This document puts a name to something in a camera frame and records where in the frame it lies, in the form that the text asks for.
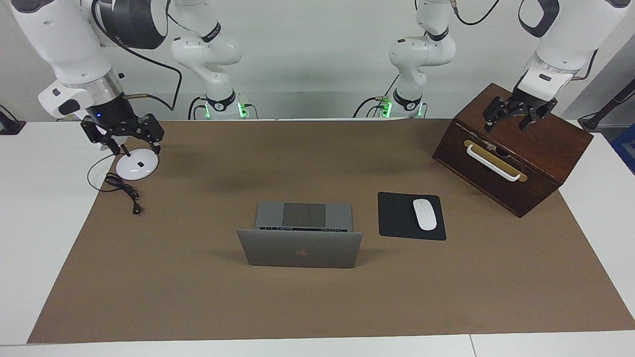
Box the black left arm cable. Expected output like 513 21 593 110
449 0 601 82

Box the black right base cable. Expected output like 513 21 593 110
187 96 208 120

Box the black mouse pad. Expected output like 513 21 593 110
378 192 447 241

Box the dark wooden box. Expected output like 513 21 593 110
432 83 594 219

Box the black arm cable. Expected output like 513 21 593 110
89 0 184 112
449 0 601 82

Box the black stand leg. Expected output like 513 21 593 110
578 78 635 131

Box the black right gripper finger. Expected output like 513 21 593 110
143 114 165 155
102 133 123 157

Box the black clamp object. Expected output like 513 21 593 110
0 105 26 135

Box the black base cable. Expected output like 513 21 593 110
187 96 208 120
353 74 400 119

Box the grey laptop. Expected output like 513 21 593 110
237 201 363 269

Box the white box handle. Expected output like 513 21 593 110
466 144 521 182

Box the white computer mouse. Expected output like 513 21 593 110
413 198 438 232

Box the brass handle plate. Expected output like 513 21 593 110
464 139 528 183

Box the brown table mat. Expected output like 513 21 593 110
27 119 635 344

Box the black lamp power cord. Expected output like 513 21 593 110
87 152 144 216

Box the blue object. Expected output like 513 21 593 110
611 124 635 175

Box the black left base cable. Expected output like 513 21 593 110
353 74 400 119

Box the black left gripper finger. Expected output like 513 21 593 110
483 98 504 133
518 110 541 132

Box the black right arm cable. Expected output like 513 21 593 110
89 0 184 112

